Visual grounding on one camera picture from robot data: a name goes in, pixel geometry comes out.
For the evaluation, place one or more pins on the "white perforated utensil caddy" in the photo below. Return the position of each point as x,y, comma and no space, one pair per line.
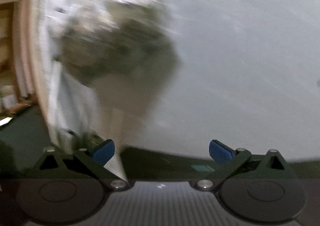
115,163

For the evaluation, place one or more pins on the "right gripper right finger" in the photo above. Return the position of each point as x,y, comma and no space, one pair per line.
228,160

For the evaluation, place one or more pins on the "plastic bag of dried leaves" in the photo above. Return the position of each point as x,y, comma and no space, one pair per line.
103,37

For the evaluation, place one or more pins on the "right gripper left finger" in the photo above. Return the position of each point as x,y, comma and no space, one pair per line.
89,166

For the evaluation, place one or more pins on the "wooden shelf unit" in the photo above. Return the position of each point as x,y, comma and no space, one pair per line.
10,91

